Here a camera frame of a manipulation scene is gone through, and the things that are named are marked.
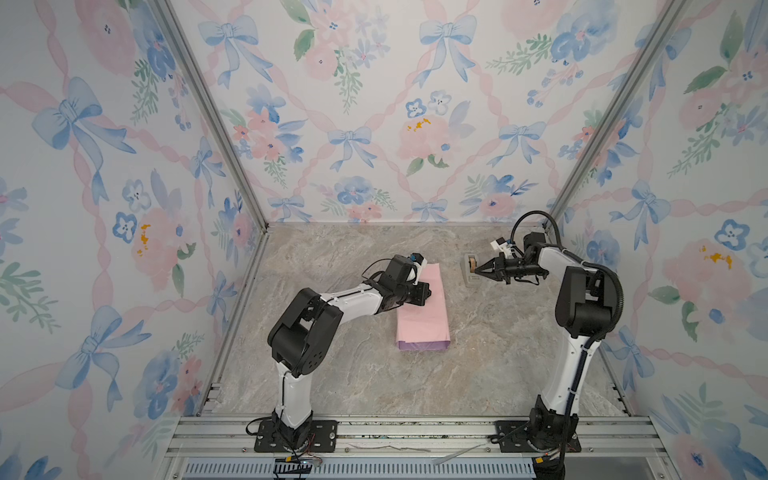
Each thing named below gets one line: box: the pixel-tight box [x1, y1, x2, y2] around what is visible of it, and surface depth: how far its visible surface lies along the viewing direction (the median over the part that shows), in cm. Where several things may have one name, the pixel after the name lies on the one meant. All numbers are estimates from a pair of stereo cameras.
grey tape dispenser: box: [463, 253, 482, 288], surface depth 105 cm
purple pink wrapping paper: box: [396, 262, 451, 351], surface depth 89 cm
